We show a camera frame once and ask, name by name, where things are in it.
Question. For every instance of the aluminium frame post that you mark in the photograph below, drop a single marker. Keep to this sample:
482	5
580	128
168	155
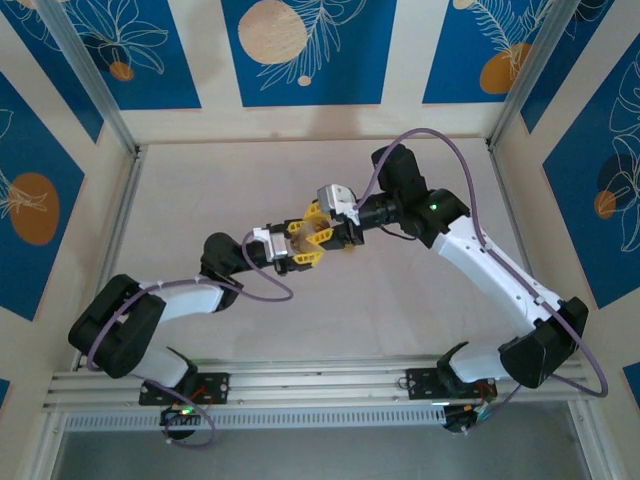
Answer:
525	75
90	75

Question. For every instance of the blue floral wall panel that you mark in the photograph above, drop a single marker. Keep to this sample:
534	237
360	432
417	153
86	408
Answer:
145	60
465	60
320	60
30	200
600	200

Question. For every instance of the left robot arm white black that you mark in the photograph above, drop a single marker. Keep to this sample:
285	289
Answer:
190	300

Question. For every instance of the clear pill bottle brown cap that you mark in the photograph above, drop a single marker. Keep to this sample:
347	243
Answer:
303	240

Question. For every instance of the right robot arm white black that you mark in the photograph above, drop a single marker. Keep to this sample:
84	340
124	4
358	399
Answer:
500	280

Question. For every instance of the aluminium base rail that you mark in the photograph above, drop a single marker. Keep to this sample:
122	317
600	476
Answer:
320	375

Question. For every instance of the aluminium table side rail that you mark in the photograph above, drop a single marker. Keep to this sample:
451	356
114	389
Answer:
125	210
520	240

